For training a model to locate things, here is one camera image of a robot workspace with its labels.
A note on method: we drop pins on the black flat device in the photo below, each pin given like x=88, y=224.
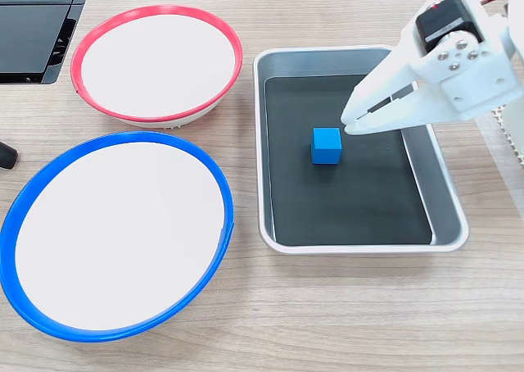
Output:
x=28, y=32

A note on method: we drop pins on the white dish with blue rim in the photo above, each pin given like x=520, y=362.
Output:
x=118, y=237

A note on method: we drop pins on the silver metal tray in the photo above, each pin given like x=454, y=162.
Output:
x=445, y=202

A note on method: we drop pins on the white dish with red rim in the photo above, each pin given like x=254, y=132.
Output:
x=157, y=64

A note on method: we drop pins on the black mat inside tray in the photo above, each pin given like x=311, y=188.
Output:
x=348, y=202

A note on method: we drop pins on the black rounded object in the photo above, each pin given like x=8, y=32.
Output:
x=7, y=155

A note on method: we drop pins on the blue cube block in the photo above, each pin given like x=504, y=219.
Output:
x=326, y=146

